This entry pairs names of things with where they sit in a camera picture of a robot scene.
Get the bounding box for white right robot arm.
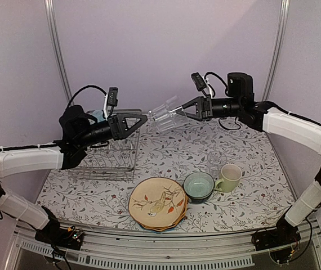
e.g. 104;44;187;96
182;71;321;245

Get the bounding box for light blue ceramic mug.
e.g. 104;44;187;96
87;110;105;123

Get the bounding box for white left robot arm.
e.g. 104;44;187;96
0;105;147;244

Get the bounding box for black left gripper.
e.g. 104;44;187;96
77;112;148;149

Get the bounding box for left aluminium frame post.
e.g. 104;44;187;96
44;0;73;105

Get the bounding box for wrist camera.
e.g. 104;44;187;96
103;87;118;119
191;73;215;98

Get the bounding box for pale green mug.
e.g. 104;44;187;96
215;164;242;193

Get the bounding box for wire dish rack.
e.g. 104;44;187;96
64;109;142;181

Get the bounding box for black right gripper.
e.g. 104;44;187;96
176;93;243;121

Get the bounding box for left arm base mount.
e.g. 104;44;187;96
35;206;84;251

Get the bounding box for clear drinking glass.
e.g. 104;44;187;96
206;151;228;179
148;96;189;133

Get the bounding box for blue bottom plate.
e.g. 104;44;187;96
139;224;175;232

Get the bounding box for teal ceramic bowl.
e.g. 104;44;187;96
182;172;215;204

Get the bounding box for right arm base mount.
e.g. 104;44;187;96
251;215;301;264

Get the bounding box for right aluminium frame post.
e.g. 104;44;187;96
261;0;290;101

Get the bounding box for mustard yellow plate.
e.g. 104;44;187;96
170;196;188;227

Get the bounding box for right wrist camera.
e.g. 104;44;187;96
191;73;215;98

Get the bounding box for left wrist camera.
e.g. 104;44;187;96
103;87;118;119

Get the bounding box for aluminium front rail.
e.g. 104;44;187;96
4;218;321;269

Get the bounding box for cream bird pattern plate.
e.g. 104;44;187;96
128;177;188;230

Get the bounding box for aluminium frame post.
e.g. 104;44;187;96
44;0;73;105
261;0;290;101

